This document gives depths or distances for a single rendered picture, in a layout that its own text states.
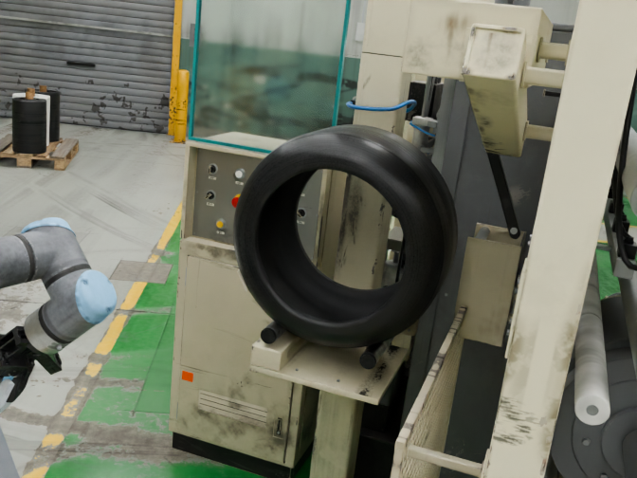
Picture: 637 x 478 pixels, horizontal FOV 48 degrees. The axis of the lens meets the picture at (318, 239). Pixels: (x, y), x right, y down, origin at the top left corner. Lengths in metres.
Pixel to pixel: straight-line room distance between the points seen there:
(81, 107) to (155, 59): 1.32
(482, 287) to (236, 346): 1.08
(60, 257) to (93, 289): 0.09
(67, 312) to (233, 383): 1.51
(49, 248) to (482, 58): 0.85
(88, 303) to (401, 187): 0.78
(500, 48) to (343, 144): 0.57
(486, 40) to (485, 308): 0.95
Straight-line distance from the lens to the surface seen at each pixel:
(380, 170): 1.74
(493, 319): 2.10
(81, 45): 11.19
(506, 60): 1.33
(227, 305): 2.72
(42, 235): 1.42
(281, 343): 2.01
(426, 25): 1.45
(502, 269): 2.05
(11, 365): 1.51
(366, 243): 2.18
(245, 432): 2.91
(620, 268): 1.69
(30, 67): 11.43
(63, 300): 1.40
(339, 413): 2.41
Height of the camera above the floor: 1.70
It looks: 16 degrees down
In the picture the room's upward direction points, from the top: 7 degrees clockwise
